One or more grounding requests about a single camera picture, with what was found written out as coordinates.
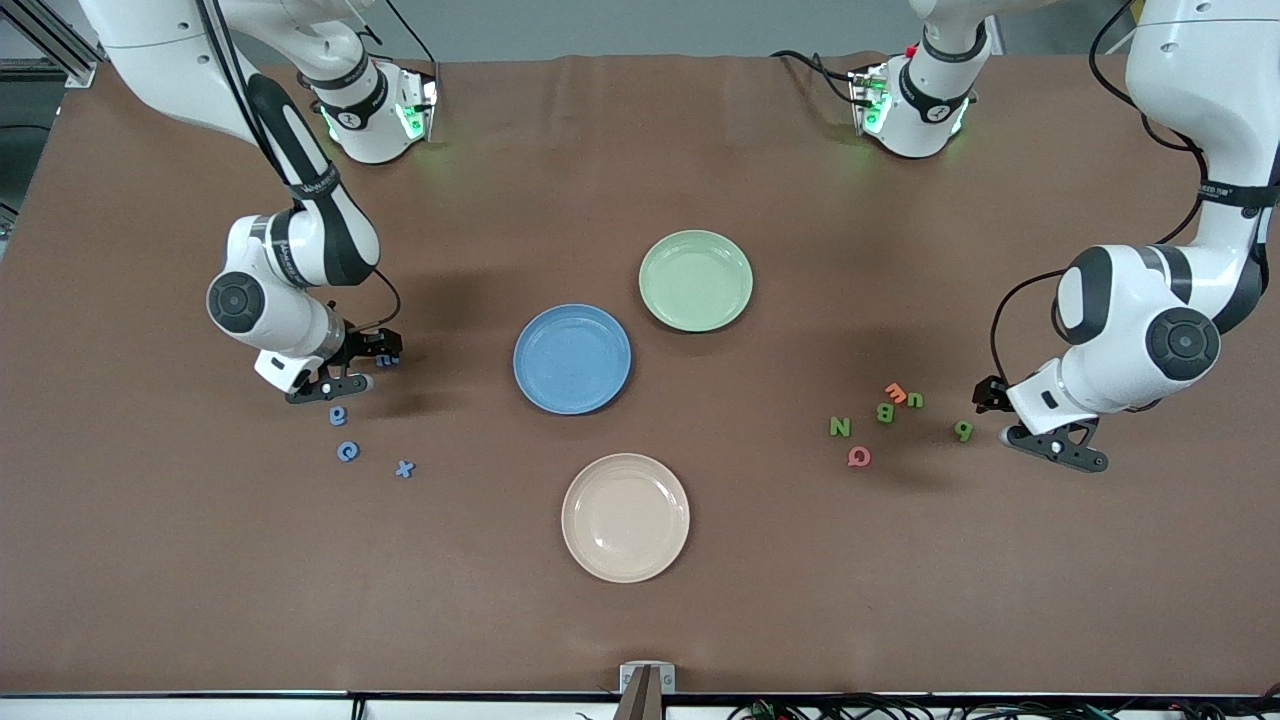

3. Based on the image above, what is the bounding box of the aluminium frame profile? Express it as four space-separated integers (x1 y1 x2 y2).
0 0 96 86

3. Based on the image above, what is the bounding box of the black left arm base cable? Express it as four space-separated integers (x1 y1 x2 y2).
770 48 873 107

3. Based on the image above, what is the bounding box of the beige plate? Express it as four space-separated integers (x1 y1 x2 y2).
560 452 692 585

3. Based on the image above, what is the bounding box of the green plate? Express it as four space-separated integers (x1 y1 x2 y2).
638 229 755 334

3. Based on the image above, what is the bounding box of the black right arm base cable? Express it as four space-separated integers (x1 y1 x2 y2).
385 0 439 66

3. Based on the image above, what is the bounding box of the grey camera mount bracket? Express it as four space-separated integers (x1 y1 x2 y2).
615 662 677 720

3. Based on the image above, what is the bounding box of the black arm base cable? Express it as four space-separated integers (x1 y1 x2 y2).
385 0 439 66
770 48 873 107

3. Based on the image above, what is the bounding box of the blue plate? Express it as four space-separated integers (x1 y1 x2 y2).
512 303 633 417

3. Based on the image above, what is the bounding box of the brown table cover sheet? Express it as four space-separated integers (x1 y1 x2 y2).
0 52 1280 696

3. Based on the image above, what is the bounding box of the white table edge rail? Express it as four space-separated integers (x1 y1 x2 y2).
0 695 1280 720

